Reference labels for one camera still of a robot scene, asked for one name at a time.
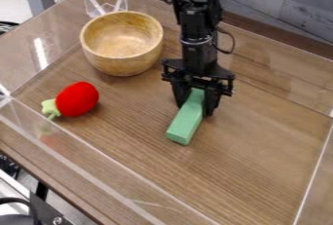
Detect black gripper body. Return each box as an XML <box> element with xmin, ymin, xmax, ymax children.
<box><xmin>163</xmin><ymin>37</ymin><xmax>235</xmax><ymax>96</ymax></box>

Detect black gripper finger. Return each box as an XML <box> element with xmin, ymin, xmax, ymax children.
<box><xmin>171</xmin><ymin>81</ymin><xmax>191</xmax><ymax>107</ymax></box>
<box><xmin>204</xmin><ymin>89</ymin><xmax>220</xmax><ymax>116</ymax></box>

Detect green rectangular stick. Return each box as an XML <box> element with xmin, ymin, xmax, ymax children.
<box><xmin>166</xmin><ymin>89</ymin><xmax>204</xmax><ymax>145</ymax></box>

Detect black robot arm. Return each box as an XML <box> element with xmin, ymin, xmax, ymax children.
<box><xmin>162</xmin><ymin>0</ymin><xmax>235</xmax><ymax>116</ymax></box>

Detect brown wooden bowl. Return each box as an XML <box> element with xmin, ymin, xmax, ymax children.
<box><xmin>79</xmin><ymin>11</ymin><xmax>164</xmax><ymax>77</ymax></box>

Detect clear acrylic tray walls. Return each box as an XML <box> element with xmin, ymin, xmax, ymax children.
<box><xmin>0</xmin><ymin>0</ymin><xmax>333</xmax><ymax>225</ymax></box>

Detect red plush strawberry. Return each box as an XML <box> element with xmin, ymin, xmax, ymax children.
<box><xmin>41</xmin><ymin>82</ymin><xmax>99</xmax><ymax>120</ymax></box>

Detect black table leg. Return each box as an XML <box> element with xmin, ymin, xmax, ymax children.
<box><xmin>34</xmin><ymin>182</ymin><xmax>48</xmax><ymax>201</ymax></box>

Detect black metal bracket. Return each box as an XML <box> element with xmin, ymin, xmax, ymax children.
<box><xmin>29</xmin><ymin>194</ymin><xmax>73</xmax><ymax>225</ymax></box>

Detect black cable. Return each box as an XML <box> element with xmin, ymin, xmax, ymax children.
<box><xmin>0</xmin><ymin>197</ymin><xmax>36</xmax><ymax>225</ymax></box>

